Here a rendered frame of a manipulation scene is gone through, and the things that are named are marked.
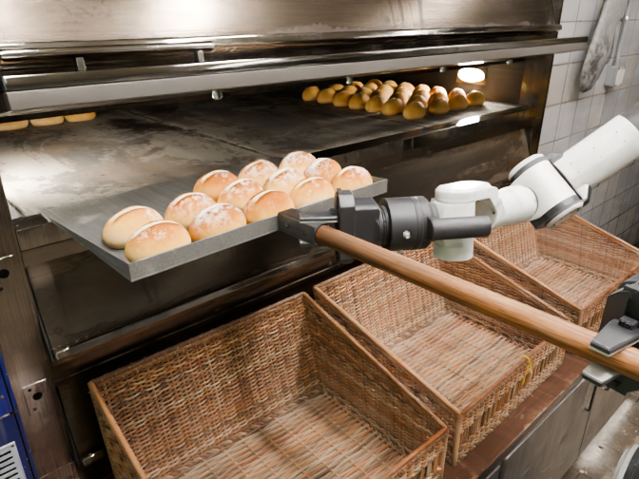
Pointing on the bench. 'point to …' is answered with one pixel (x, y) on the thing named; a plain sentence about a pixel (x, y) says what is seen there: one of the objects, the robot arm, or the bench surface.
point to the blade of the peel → (97, 212)
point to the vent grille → (10, 463)
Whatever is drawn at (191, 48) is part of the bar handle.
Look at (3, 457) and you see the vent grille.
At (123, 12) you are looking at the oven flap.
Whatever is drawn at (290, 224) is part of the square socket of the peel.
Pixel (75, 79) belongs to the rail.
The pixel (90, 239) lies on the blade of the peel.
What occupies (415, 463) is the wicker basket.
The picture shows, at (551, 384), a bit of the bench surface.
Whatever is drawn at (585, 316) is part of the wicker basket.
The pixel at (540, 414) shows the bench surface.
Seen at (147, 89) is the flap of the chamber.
